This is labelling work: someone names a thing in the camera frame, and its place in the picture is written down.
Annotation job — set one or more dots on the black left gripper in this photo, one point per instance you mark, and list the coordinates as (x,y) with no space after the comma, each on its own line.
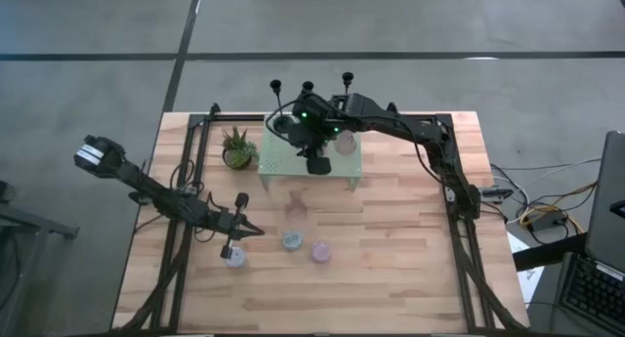
(229,220)

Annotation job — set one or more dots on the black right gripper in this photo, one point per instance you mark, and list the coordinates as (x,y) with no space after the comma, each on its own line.
(310,127)

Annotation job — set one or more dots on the black metal candlestick holder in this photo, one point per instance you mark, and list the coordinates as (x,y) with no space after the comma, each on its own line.
(282,126)
(308,86)

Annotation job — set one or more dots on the pink ribbed glass candle holder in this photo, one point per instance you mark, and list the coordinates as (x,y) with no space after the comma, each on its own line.
(295,206)
(345,142)

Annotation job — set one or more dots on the tall black candlestick holder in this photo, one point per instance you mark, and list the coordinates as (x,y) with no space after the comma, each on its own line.
(347,76)

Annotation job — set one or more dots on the pink patterned round tin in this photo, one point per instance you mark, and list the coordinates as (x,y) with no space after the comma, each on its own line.
(320,252)

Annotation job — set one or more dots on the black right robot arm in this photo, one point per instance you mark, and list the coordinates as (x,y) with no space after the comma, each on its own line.
(400,124)

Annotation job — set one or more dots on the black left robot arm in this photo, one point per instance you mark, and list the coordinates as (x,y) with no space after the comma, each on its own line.
(146,193)

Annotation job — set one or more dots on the white purple patterned tin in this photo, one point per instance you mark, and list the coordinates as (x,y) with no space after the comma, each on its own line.
(237,262)

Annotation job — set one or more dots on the blue white patterned tin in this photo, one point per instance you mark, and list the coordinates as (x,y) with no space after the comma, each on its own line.
(291,240)

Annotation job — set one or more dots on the green perforated metal shelf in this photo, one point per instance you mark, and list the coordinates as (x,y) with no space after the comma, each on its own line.
(278,156)

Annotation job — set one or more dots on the dark round plant pot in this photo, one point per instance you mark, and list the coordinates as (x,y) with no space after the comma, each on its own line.
(244,165)

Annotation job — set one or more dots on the green succulent plant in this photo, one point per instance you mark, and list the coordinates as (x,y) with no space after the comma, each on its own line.
(237,140)

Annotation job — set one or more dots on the grey metal stand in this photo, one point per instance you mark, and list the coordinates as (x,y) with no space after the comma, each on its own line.
(34,224)

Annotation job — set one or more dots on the black power adapter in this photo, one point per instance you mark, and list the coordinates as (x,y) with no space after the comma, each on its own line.
(547,222)

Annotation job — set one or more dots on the white paper sheet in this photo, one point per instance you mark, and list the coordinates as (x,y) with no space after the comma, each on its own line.
(529,281)

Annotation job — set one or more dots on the black side desk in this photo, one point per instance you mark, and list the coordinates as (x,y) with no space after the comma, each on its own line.
(547,253)

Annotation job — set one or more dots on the grey open laptop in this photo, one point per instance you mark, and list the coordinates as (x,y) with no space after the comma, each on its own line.
(608,205)

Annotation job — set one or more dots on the black aluminium table frame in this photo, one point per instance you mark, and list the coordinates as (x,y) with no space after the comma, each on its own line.
(234,117)

